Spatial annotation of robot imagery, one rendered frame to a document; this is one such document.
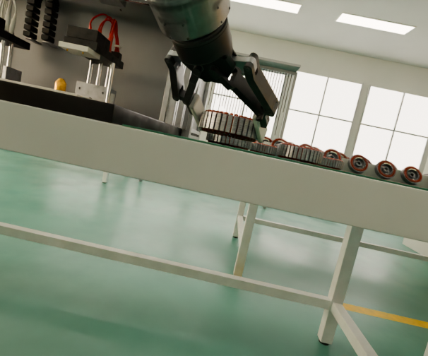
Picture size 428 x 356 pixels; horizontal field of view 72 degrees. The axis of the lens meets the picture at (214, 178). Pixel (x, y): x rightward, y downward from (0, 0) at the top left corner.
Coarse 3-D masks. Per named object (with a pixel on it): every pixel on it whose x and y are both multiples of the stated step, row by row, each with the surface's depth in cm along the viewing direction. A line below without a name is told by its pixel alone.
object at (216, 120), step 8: (208, 112) 50; (216, 112) 49; (224, 112) 49; (200, 120) 53; (208, 120) 50; (216, 120) 49; (224, 120) 48; (232, 120) 49; (240, 120) 48; (248, 120) 49; (208, 128) 50; (216, 128) 49; (224, 128) 48; (232, 128) 48; (240, 128) 48; (248, 128) 49; (232, 136) 58; (240, 136) 49; (248, 136) 49; (256, 136) 51
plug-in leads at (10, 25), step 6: (6, 0) 71; (12, 0) 71; (0, 6) 67; (6, 6) 71; (0, 12) 68; (6, 12) 68; (6, 18) 68; (12, 18) 70; (6, 24) 68; (12, 24) 70; (12, 30) 70
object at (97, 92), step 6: (78, 84) 68; (84, 84) 68; (90, 84) 68; (78, 90) 68; (84, 90) 68; (90, 90) 68; (96, 90) 68; (102, 90) 68; (114, 90) 71; (84, 96) 68; (90, 96) 68; (96, 96) 68; (102, 96) 68
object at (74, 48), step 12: (72, 36) 59; (84, 36) 59; (96, 36) 59; (72, 48) 57; (84, 48) 57; (96, 48) 59; (108, 48) 65; (96, 60) 69; (108, 60) 66; (120, 60) 71; (108, 72) 69; (96, 84) 70
